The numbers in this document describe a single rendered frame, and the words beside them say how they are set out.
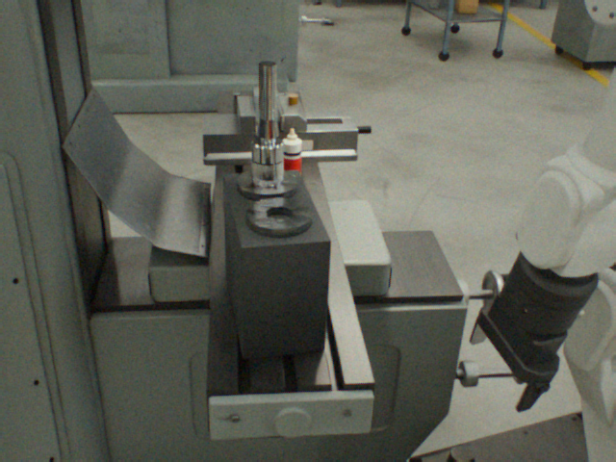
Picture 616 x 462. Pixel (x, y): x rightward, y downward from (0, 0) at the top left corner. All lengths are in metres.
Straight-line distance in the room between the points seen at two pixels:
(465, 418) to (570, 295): 1.49
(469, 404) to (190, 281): 1.17
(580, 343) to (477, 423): 1.24
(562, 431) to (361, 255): 0.50
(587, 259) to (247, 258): 0.40
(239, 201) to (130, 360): 0.63
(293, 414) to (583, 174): 0.49
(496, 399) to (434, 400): 0.68
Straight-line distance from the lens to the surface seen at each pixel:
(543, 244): 0.75
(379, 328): 1.51
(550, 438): 1.42
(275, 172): 1.00
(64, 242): 1.36
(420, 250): 1.65
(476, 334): 0.96
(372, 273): 1.44
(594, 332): 1.02
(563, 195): 0.71
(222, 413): 0.97
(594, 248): 0.77
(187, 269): 1.40
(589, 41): 5.71
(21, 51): 1.22
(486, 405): 2.32
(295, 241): 0.90
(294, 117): 1.53
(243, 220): 0.95
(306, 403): 0.96
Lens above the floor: 1.56
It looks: 30 degrees down
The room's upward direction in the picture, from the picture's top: 2 degrees clockwise
